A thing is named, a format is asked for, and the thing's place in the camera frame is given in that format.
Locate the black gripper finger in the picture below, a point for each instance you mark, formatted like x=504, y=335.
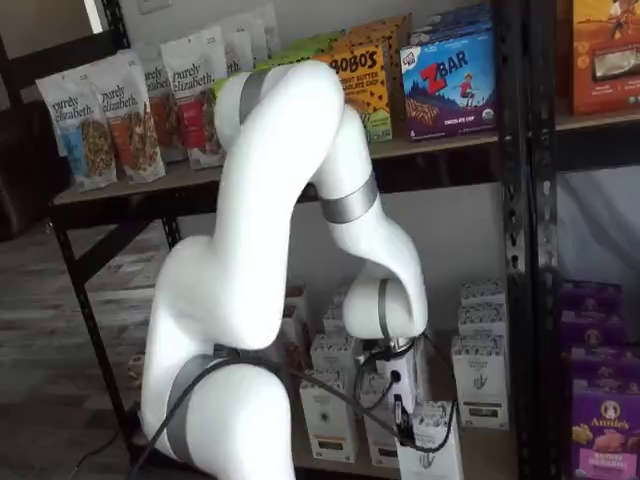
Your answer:
x=400, y=415

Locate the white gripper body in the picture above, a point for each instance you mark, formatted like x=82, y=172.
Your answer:
x=400, y=365

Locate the white box green strip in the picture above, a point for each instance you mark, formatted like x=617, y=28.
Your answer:
x=480, y=317
x=482, y=290
x=435, y=460
x=480, y=380

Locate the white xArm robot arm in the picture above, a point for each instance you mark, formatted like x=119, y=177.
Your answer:
x=260, y=200

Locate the white box pink strip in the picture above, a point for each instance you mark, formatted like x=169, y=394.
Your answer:
x=380, y=450
x=372, y=390

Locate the purple Annie's snack box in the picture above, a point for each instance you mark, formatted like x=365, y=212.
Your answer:
x=590, y=297
x=600, y=365
x=600, y=440
x=590, y=330

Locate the blue Zbar box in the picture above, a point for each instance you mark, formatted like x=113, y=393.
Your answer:
x=450, y=100
x=450, y=25

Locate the yellow Bobo's peanut butter box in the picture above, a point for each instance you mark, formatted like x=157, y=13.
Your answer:
x=385, y=32
x=367, y=80

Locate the orange Annie's box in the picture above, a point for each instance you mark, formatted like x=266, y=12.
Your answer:
x=600, y=90

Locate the black metal shelving rack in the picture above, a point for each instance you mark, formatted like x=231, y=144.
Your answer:
x=512, y=200
x=542, y=250

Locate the white backdrop sheet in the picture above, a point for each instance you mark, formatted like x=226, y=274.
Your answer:
x=600, y=225

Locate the granola bag red label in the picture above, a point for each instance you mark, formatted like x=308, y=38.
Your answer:
x=195, y=100

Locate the white granola bag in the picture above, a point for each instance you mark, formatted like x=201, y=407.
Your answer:
x=160, y=115
x=265, y=30
x=237, y=45

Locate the granola bag orange label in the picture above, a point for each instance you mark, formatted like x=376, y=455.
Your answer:
x=135, y=135

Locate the granola bag blue label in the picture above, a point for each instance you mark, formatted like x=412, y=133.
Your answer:
x=80, y=140

